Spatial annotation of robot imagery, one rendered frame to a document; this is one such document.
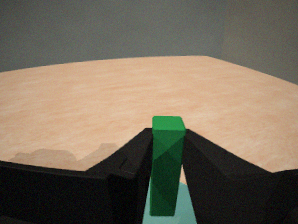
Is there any cyan circle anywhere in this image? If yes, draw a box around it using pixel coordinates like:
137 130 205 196
143 182 197 224

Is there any green rectangular block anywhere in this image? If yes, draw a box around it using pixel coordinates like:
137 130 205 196
150 116 186 216

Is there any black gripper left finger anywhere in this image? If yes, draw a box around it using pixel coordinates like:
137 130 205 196
0 128 153 224

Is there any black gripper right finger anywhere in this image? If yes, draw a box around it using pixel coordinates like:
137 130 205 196
182 129 298 224

